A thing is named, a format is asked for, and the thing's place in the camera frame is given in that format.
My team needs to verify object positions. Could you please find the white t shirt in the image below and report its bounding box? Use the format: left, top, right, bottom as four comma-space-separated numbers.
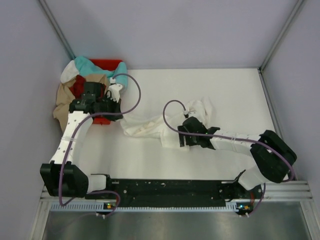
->
60, 60, 79, 84
120, 96, 216, 153

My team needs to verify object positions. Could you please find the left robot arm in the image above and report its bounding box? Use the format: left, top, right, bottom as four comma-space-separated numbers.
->
40, 80, 123, 199

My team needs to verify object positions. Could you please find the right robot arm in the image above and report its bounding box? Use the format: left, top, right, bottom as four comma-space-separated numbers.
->
177, 116, 297, 198

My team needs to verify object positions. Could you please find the dark red t shirt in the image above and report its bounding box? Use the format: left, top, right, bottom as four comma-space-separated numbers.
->
69, 75, 86, 99

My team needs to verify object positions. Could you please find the beige t shirt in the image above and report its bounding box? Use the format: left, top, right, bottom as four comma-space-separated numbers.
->
53, 74, 110, 132

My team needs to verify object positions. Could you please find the teal t shirt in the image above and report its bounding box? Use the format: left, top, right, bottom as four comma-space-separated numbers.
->
74, 56, 128, 79

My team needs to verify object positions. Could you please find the red plastic bin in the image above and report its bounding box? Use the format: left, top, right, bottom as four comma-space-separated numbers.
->
90, 58, 122, 125

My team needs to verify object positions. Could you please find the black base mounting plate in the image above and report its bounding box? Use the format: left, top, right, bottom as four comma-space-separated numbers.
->
84, 177, 265, 208

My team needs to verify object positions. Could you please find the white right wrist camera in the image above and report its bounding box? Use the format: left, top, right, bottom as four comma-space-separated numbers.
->
183, 110, 198, 119

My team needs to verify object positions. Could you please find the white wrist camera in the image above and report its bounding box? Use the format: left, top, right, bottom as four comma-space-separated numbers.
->
183, 110, 198, 119
108, 77, 124, 103

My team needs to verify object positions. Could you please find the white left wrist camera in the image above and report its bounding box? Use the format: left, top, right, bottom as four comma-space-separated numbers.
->
108, 77, 124, 103

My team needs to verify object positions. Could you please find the grey slotted cable duct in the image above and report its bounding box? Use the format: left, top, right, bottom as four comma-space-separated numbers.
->
50, 201, 251, 212

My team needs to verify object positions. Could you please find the right corner aluminium post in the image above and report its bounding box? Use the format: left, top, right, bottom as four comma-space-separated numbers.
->
258, 0, 307, 73

